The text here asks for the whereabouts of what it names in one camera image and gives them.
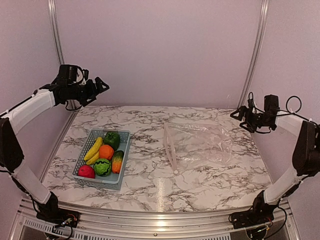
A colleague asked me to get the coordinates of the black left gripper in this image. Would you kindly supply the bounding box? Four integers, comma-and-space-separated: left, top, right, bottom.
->
67, 76, 110, 107

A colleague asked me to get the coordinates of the light blue plastic basket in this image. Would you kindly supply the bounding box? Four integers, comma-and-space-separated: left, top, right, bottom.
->
72, 129, 131, 190

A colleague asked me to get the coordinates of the green fake lettuce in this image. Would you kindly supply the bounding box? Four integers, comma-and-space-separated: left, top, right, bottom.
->
93, 158, 112, 177

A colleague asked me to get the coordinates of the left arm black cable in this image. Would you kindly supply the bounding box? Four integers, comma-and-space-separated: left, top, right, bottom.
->
0, 65, 87, 118

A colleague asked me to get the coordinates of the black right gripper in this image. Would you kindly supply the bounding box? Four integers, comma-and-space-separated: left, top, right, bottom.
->
230, 106, 273, 133

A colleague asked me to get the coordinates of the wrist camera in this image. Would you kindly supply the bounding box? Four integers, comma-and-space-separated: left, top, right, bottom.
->
247, 91, 257, 113
76, 66, 89, 85

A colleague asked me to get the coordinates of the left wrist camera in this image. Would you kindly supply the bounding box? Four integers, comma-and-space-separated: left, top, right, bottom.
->
76, 66, 89, 85

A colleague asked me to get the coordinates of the front aluminium rail base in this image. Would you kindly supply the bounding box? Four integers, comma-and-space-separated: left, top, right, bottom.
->
9, 197, 303, 240

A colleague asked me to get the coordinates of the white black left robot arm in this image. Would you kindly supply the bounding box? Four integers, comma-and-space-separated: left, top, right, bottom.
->
0, 64, 110, 226

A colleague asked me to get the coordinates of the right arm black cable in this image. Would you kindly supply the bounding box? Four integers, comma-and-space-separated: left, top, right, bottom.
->
254, 95, 313, 135

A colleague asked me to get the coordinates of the orange green fake mango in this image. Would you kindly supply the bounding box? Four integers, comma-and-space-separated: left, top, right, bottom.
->
111, 150, 125, 174

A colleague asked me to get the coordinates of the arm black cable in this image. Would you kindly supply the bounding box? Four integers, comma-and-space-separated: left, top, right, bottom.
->
254, 95, 313, 135
0, 65, 87, 118

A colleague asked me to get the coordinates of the pink fake fruit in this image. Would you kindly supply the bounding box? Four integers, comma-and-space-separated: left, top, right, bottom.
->
77, 165, 96, 179

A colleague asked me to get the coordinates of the left aluminium frame post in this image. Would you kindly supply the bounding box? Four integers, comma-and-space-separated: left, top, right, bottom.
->
47, 0, 77, 111

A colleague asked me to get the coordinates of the orange fake fruit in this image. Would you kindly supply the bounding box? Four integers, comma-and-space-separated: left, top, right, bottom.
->
98, 144, 115, 161

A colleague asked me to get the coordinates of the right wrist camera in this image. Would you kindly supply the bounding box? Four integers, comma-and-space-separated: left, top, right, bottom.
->
247, 91, 257, 113

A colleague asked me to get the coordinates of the yellow fake banana bunch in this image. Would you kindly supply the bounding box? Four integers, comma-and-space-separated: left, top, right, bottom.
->
83, 137, 103, 165

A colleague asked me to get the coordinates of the right aluminium frame post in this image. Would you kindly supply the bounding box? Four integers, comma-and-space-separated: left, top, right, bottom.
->
237, 0, 270, 108

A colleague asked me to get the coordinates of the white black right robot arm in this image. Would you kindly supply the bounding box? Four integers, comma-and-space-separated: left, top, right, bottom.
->
228, 92, 320, 229

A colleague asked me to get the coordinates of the aluminium frame post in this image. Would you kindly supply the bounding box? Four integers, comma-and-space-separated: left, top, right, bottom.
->
47, 0, 77, 111
237, 0, 270, 108

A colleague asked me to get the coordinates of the dark green fake pepper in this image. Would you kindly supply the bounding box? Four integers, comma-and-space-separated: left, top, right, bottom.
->
103, 131, 121, 151

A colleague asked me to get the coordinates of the clear polka dot zip bag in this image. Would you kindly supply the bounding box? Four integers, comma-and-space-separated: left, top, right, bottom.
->
163, 122, 232, 175

